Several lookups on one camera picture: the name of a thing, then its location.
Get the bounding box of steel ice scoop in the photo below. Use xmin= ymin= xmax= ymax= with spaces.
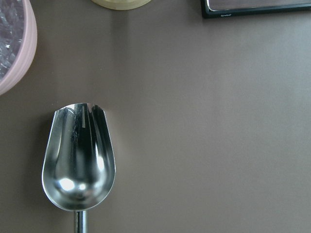
xmin=41 ymin=103 xmax=116 ymax=233

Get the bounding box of black digital scale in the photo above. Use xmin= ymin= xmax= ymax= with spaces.
xmin=201 ymin=0 xmax=311 ymax=18

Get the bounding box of round wooden stand base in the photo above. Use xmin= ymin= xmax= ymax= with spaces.
xmin=92 ymin=0 xmax=151 ymax=11

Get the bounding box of pink bowl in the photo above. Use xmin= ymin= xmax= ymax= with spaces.
xmin=0 ymin=0 xmax=37 ymax=94

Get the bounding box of clear ice cubes pile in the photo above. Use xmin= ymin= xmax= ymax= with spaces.
xmin=0 ymin=0 xmax=24 ymax=79

